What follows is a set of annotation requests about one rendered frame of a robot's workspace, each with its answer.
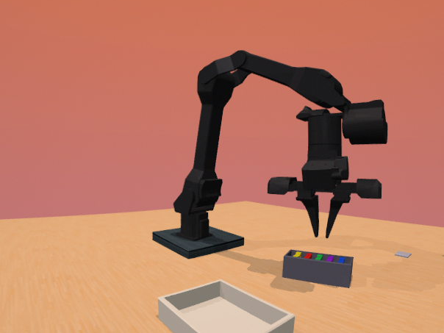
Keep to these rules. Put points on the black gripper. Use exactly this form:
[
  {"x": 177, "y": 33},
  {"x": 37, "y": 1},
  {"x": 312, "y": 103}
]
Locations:
[{"x": 365, "y": 188}]

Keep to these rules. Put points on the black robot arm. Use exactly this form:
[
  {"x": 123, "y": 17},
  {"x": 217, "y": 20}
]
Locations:
[{"x": 363, "y": 123}]

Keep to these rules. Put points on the white shallow square tray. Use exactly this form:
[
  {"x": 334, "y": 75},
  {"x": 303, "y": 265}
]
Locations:
[{"x": 219, "y": 307}]

